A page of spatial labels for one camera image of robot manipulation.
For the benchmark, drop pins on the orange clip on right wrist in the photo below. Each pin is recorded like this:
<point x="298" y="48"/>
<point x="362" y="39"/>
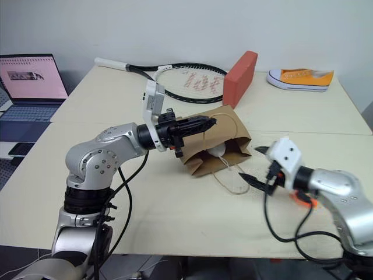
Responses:
<point x="304" y="201"/>

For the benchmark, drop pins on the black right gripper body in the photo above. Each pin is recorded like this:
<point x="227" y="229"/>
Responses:
<point x="274" y="178"/>

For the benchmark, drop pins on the brown paper bag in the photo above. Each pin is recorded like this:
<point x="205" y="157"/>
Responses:
<point x="227" y="125"/>

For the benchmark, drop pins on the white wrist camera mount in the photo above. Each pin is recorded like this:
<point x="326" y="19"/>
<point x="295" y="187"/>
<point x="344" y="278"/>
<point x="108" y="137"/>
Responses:
<point x="287" y="154"/>
<point x="153" y="99"/>

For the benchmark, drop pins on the red brick block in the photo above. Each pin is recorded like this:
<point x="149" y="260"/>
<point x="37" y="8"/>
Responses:
<point x="239" y="78"/>

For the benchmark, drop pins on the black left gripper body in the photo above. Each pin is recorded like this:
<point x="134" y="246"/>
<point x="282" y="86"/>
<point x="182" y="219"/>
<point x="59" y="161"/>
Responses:
<point x="170" y="131"/>

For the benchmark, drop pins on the orange canvas sneaker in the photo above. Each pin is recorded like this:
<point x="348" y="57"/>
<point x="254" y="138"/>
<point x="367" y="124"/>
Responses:
<point x="303" y="79"/>

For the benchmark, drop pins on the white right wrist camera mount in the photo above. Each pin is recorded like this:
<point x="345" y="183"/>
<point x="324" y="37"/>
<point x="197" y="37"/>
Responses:
<point x="287" y="154"/>

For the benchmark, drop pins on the open blue laptop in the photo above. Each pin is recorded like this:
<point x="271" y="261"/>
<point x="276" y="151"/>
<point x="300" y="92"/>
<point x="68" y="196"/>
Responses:
<point x="29" y="76"/>

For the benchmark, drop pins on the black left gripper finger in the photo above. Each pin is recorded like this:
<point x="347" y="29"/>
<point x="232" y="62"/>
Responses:
<point x="196" y="129"/>
<point x="201" y="120"/>

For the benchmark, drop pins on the grey perforated metal surface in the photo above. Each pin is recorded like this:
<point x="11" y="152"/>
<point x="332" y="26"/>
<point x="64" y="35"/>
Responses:
<point x="6" y="175"/>

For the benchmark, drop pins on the black and white tennis racket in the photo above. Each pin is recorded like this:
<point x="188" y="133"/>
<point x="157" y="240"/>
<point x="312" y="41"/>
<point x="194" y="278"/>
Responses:
<point x="112" y="62"/>

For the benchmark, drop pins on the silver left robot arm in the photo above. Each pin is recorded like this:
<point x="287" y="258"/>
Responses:
<point x="93" y="163"/>

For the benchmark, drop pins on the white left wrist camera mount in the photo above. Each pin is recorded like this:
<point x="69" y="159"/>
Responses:
<point x="153" y="99"/>

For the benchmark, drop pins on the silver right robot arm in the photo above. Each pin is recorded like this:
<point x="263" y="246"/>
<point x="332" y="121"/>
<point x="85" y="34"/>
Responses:
<point x="344" y="182"/>

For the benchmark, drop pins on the black smartphone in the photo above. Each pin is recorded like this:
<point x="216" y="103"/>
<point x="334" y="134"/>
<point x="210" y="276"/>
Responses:
<point x="20" y="149"/>

